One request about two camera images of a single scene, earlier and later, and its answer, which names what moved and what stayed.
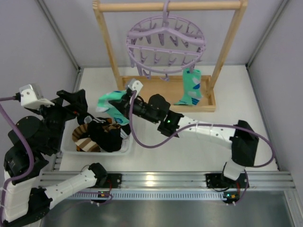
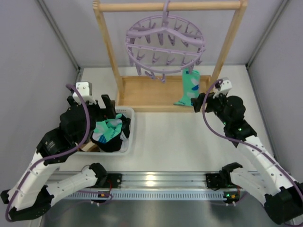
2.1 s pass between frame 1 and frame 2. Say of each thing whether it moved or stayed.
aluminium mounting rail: stayed
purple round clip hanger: stayed
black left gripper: moved
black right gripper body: moved
